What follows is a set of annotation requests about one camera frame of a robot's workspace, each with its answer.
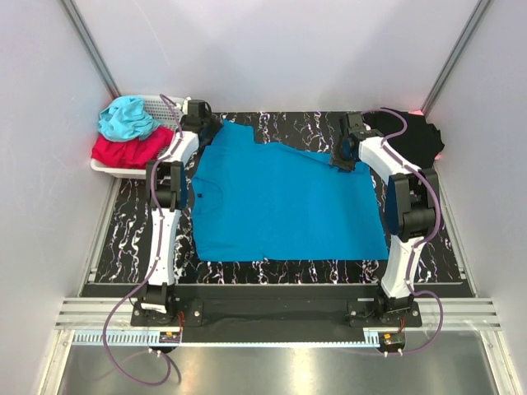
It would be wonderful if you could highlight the blue t-shirt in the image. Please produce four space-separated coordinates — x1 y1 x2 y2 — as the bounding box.
191 121 389 262

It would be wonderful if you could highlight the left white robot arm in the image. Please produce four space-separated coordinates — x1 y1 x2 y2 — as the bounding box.
137 115 222 326

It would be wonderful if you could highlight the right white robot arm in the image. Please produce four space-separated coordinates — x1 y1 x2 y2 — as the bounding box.
331 128 441 327

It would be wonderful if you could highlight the white plastic basket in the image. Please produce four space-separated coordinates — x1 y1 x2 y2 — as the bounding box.
90 95 186 180

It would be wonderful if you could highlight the red t-shirt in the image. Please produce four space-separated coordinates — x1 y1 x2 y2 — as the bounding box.
91 126 174 170

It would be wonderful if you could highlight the pink folded cloth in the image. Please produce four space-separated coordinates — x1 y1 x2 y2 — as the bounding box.
408 110 445 168

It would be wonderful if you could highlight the light turquoise t-shirt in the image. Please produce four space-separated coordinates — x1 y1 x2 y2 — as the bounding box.
98 95 161 142

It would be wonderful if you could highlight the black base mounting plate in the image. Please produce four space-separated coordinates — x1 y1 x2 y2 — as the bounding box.
131 284 422 345

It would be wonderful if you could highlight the left aluminium corner post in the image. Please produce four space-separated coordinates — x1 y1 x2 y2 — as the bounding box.
58 0 121 99

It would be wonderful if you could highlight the aluminium corner post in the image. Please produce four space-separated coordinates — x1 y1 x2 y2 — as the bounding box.
421 0 493 116
58 0 121 99

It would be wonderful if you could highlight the right aluminium corner post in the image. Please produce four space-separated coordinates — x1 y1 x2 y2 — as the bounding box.
421 0 493 116

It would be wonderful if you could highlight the aluminium frame rail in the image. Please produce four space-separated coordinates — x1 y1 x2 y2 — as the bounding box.
58 298 501 331

